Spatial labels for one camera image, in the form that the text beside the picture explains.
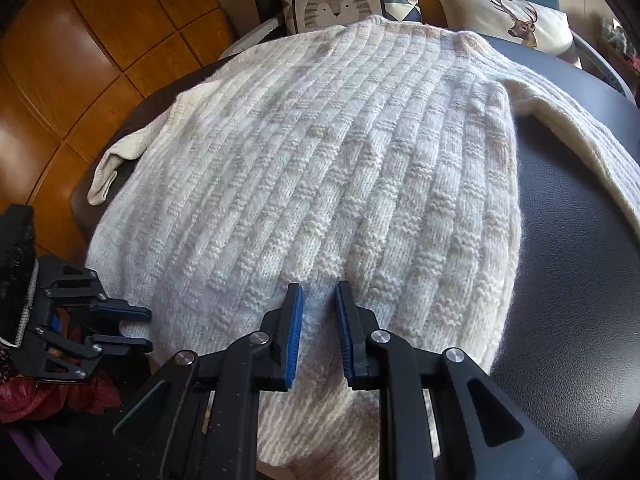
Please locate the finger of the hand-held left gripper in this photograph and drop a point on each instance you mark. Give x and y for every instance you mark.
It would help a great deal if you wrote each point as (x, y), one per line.
(125, 347)
(125, 314)

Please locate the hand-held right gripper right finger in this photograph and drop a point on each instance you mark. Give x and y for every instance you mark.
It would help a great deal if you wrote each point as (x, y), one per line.
(346, 335)

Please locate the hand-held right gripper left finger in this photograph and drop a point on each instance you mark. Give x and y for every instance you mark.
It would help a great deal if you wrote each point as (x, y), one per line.
(295, 335)

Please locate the white knitted sweater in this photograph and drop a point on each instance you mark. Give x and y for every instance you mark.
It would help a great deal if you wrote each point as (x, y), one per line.
(325, 160)

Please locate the red cloth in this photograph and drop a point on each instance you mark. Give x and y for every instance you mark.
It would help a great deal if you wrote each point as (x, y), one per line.
(50, 400)

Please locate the purple cloth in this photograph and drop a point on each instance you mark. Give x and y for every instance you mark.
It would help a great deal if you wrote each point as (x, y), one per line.
(30, 452)

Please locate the wooden wardrobe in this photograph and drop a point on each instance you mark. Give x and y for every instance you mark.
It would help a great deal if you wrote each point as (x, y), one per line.
(75, 60)

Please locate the tiger print cushion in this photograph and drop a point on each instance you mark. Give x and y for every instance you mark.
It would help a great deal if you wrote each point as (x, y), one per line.
(335, 2)

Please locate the deer print cushion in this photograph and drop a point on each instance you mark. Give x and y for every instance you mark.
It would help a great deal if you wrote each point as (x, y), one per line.
(500, 20)

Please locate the cluttered side table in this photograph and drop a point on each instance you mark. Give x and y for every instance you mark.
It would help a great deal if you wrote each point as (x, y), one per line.
(620, 55)

